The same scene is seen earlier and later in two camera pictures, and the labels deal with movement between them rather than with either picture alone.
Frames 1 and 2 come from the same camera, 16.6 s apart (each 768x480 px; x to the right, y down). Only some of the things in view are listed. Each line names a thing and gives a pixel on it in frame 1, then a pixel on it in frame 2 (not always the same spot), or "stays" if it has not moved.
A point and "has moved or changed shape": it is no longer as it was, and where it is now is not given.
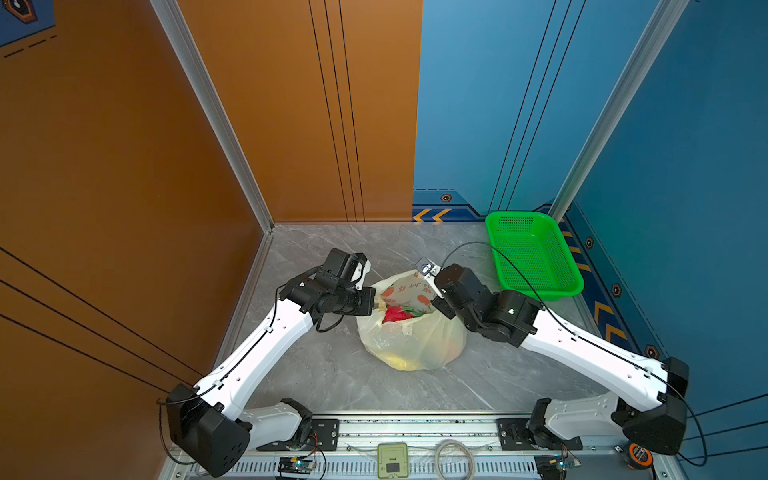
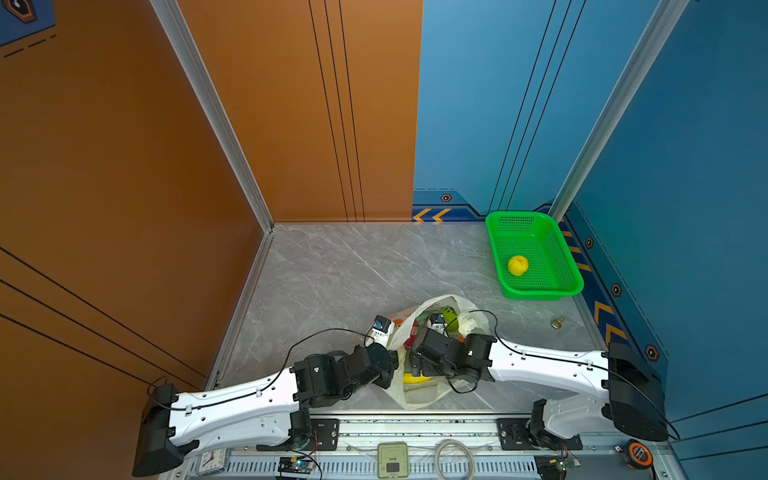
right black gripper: [442, 303] -> [425, 349]
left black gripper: [363, 301] -> [387, 355]
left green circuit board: [299, 465] stays
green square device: [392, 458] stays
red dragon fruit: [397, 313] -> [409, 342]
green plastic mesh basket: [533, 255] stays
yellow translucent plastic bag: [407, 330] has moved or changed shape
